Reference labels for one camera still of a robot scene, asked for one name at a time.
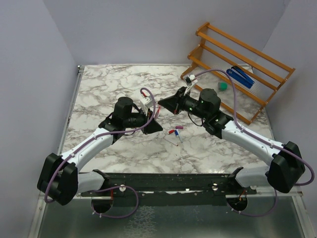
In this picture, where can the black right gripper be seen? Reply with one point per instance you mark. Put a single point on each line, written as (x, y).
(170, 103)

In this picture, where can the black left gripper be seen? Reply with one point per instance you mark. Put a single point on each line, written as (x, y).
(152, 127)

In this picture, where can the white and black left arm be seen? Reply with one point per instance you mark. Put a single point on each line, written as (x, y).
(61, 177)

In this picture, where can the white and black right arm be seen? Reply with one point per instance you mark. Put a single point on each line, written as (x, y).
(283, 165)

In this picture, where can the white pen blue end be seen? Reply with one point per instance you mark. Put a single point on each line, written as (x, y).
(179, 136)

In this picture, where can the green cube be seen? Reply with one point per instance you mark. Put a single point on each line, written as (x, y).
(222, 86)

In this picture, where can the blue stapler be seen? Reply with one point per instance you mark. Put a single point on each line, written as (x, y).
(239, 75)

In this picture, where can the orange wooden rack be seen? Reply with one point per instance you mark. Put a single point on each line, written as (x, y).
(196, 54)

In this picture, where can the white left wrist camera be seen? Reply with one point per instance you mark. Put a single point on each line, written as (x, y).
(146, 103)

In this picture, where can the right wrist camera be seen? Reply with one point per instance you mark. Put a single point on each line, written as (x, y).
(191, 81)

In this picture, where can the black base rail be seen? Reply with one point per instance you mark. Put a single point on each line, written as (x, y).
(169, 189)

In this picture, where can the aluminium table frame rail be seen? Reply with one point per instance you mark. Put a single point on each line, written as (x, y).
(71, 107)

